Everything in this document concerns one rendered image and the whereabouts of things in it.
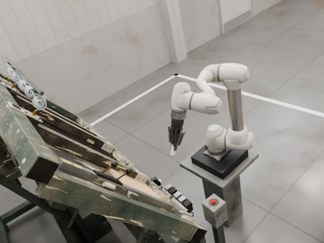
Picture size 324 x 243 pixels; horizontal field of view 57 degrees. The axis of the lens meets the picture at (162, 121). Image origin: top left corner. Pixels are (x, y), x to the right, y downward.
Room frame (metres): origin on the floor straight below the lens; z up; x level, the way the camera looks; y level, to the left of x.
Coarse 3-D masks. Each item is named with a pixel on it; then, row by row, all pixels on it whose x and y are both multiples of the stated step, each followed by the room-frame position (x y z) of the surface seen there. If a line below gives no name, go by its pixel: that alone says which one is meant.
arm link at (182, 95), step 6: (180, 84) 1.50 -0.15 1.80; (186, 84) 1.50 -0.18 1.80; (174, 90) 1.51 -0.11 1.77; (180, 90) 1.48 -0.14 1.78; (186, 90) 1.48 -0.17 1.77; (174, 96) 1.49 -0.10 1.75; (180, 96) 1.46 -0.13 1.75; (186, 96) 1.45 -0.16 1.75; (174, 102) 1.48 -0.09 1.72; (180, 102) 1.45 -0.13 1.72; (186, 102) 1.44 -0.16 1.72; (174, 108) 1.47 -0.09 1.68; (180, 108) 1.46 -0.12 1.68; (186, 108) 1.44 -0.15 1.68
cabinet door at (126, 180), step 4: (112, 172) 1.60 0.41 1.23; (116, 172) 1.64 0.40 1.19; (116, 176) 1.54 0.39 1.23; (124, 176) 1.64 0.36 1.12; (128, 176) 1.70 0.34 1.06; (120, 180) 1.50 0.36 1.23; (124, 180) 1.55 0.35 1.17; (128, 180) 1.60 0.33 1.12; (132, 180) 1.66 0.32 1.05; (136, 180) 1.72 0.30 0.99; (128, 184) 1.50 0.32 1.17; (132, 184) 1.55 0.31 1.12; (136, 184) 1.62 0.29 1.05; (140, 184) 1.68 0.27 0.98; (144, 184) 1.73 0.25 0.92; (136, 188) 1.51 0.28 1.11; (140, 188) 1.57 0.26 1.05; (144, 188) 1.62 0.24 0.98; (148, 188) 1.68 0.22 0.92; (148, 192) 1.57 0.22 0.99; (152, 192) 1.61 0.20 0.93; (156, 196) 1.56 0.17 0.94
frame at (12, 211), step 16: (16, 208) 2.64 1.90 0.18; (0, 224) 2.45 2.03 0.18; (64, 224) 1.71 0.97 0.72; (80, 224) 1.87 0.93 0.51; (96, 224) 2.03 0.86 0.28; (128, 224) 1.86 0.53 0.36; (0, 240) 2.22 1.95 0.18; (80, 240) 1.52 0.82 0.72; (96, 240) 1.91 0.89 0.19; (144, 240) 1.58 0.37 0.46; (160, 240) 1.27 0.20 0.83
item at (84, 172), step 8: (64, 168) 1.20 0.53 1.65; (72, 168) 1.22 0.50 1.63; (80, 168) 1.24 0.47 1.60; (88, 176) 1.25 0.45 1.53; (96, 176) 1.27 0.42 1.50; (112, 184) 1.30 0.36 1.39; (136, 192) 1.35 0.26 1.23; (144, 192) 1.42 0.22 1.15; (144, 200) 1.37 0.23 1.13; (152, 200) 1.39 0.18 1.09; (160, 200) 1.44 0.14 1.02; (168, 208) 1.44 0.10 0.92
